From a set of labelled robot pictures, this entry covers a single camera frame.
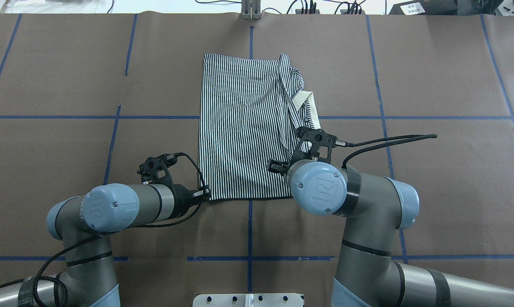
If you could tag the black power strip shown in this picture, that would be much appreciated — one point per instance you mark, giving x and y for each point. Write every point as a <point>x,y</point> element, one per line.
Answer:
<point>343,10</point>

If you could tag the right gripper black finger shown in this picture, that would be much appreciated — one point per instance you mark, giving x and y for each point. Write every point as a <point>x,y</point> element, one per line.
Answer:
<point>277,167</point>

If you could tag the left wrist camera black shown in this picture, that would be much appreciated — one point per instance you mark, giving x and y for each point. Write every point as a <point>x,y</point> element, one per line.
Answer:
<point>155,170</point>

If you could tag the blue white striped polo shirt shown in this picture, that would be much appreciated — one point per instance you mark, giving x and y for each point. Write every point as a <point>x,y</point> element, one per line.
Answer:
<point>250,110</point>

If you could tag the aluminium frame post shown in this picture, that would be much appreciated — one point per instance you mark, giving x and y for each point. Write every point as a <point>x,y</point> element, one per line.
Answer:
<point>251,9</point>

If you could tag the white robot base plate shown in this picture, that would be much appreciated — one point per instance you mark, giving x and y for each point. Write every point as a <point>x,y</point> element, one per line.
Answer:
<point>249,300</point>

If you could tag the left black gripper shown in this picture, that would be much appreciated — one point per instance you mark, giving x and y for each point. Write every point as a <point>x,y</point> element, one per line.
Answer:
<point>182,198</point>

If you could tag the black box with label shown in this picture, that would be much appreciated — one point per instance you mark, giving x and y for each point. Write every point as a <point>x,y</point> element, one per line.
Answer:
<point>424,7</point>

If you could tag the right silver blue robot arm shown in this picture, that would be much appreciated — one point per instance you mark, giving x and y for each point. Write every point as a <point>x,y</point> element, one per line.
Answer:
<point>375,208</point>

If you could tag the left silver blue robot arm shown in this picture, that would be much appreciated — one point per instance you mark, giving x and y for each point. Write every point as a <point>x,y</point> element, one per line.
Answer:
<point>83,274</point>

